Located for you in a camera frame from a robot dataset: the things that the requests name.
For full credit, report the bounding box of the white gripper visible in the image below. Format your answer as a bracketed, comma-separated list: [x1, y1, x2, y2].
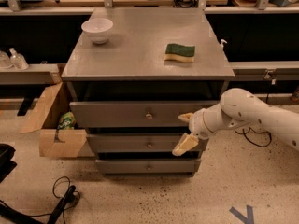
[172, 104, 232, 156]

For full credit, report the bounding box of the grey top drawer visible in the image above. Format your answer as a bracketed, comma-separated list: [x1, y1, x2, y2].
[70, 101, 215, 128]

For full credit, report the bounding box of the grey drawer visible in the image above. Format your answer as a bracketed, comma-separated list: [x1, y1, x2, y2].
[85, 133, 210, 154]
[70, 101, 215, 128]
[95, 159, 201, 174]

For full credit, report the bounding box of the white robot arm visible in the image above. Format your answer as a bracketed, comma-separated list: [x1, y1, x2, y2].
[172, 88, 299, 156]

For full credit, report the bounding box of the grey wooden drawer cabinet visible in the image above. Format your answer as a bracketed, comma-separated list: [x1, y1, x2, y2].
[61, 7, 235, 177]

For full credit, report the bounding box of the grey middle drawer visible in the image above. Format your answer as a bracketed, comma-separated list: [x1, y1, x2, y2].
[85, 133, 210, 154]

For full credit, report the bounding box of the grey bottom drawer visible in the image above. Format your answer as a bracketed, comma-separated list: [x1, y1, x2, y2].
[95, 159, 201, 174]

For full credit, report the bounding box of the green yellow sponge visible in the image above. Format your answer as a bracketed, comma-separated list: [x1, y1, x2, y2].
[164, 43, 195, 63]

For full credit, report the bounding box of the white pump dispenser bottle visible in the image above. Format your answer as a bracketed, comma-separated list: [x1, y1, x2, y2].
[220, 39, 227, 50]

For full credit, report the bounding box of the green snack bag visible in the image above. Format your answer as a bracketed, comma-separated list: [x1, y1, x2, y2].
[57, 112, 76, 130]

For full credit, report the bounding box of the white ceramic bowl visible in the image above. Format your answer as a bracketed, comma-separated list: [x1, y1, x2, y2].
[81, 18, 113, 44]

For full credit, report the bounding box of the brown cardboard box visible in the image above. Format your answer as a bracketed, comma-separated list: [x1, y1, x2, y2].
[20, 82, 92, 158]

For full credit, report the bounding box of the clear sanitizer bottle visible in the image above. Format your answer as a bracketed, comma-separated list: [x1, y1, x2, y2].
[9, 48, 29, 70]

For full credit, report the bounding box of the black chair base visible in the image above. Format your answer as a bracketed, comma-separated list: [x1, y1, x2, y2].
[0, 143, 17, 182]

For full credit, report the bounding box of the clear plastic bottle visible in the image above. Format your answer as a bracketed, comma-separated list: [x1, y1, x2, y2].
[0, 51, 13, 69]

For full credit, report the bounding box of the black floor cable bundle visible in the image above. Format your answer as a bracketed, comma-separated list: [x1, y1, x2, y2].
[0, 175, 82, 224]

